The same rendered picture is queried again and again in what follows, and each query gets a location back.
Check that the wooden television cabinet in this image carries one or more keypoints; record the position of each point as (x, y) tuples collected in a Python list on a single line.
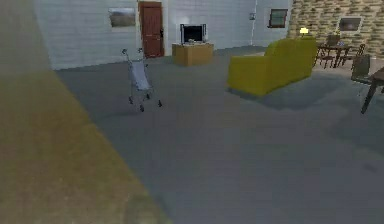
[(192, 54)]

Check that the grey baby stroller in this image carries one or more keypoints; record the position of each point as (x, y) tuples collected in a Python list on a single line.
[(139, 76)]

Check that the black television set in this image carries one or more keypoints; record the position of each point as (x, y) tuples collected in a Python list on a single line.
[(193, 33)]

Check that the yellow sofa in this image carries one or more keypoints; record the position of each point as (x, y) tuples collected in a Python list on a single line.
[(266, 71)]

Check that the brown wooden room door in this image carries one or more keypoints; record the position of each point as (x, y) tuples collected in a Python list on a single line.
[(151, 30)]

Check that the white framed landscape picture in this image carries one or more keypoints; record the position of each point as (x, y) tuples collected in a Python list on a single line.
[(122, 17)]

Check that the dark framed window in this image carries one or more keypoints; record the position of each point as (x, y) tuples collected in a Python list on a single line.
[(278, 18)]

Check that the yellow table lamp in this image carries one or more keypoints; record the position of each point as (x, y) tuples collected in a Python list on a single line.
[(304, 31)]

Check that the dark wooden dining chair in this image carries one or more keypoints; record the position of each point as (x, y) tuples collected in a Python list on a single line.
[(332, 40), (326, 60), (353, 55)]

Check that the dark wooden dining table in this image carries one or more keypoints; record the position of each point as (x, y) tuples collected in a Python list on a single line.
[(334, 48)]

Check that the grey green chair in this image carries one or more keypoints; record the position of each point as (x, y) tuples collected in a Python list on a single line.
[(361, 68)]

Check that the white framed dark picture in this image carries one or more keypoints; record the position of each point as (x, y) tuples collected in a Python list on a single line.
[(350, 24)]

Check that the dark brown side table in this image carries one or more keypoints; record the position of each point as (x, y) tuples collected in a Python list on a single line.
[(374, 86)]

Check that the small grey wall box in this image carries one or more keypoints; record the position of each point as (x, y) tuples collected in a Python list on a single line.
[(252, 16)]

